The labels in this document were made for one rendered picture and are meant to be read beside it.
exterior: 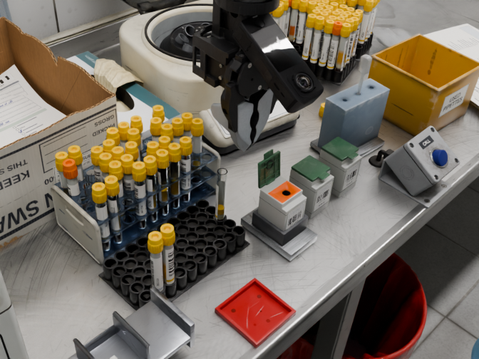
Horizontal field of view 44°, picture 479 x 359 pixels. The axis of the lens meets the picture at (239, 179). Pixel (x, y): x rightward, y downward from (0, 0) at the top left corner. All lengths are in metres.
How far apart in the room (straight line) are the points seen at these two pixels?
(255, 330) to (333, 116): 0.35
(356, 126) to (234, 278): 0.32
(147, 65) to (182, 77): 0.07
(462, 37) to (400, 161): 0.52
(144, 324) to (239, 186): 0.30
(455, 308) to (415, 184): 1.12
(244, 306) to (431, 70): 0.60
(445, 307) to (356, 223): 1.15
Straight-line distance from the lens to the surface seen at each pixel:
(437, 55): 1.12
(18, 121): 0.92
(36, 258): 0.80
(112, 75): 0.95
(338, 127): 0.90
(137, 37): 1.00
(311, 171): 0.81
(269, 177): 0.77
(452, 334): 1.92
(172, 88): 0.91
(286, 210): 0.75
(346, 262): 0.80
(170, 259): 0.69
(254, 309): 0.73
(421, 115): 1.01
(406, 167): 0.89
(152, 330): 0.66
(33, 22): 1.12
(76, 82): 0.88
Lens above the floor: 1.46
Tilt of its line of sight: 41 degrees down
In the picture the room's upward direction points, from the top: 4 degrees clockwise
